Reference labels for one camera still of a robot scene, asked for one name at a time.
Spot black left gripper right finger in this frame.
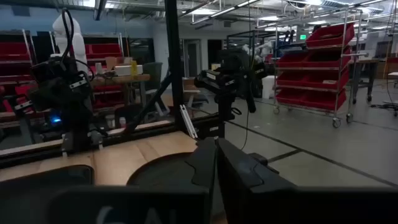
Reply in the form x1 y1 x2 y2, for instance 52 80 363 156
217 138 398 224

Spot black round plate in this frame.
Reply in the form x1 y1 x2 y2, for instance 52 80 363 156
126 151 200 187

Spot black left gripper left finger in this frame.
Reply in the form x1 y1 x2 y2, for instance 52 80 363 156
46 138 218 224

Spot low rack with red bins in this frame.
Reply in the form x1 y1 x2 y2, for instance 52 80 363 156
83 32 125 110

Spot black tray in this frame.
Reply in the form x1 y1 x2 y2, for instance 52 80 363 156
0 164 95 190

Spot black floor cables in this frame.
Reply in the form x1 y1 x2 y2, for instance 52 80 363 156
369 101 398 118

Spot dark green trash bin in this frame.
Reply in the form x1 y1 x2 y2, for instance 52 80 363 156
142 62 163 91

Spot wire cart with red bins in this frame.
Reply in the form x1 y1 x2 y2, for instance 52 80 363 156
273 9 364 128

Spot white bin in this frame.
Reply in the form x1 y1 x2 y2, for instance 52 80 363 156
262 75 276 100

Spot black table edge frame rail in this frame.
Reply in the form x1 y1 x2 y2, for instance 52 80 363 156
0 113 228 169

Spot black upright frame post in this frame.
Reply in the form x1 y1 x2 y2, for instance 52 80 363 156
164 0 185 131

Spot tall rack with red bins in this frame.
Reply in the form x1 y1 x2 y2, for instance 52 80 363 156
0 29 38 125

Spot dark rolling table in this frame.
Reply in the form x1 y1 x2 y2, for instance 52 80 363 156
349 58 380 103

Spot white box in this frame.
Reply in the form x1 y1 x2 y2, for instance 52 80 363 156
114 64 144 77

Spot wooden workbench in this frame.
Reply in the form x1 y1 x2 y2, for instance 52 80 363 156
90 73 152 106

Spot silver metal bracket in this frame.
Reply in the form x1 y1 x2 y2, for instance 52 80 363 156
179 104 198 139

